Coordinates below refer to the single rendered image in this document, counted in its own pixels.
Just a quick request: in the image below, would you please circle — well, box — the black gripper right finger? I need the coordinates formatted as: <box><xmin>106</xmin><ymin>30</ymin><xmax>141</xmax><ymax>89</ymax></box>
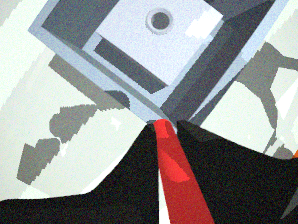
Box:
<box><xmin>177</xmin><ymin>120</ymin><xmax>298</xmax><ymax>224</ymax></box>

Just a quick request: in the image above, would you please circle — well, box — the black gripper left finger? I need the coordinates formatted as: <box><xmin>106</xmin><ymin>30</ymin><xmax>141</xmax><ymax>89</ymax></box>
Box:
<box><xmin>0</xmin><ymin>124</ymin><xmax>160</xmax><ymax>224</ymax></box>

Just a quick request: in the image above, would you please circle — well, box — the red peg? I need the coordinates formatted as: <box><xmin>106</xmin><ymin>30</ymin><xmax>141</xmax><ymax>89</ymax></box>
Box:
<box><xmin>153</xmin><ymin>119</ymin><xmax>214</xmax><ymax>224</ymax></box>

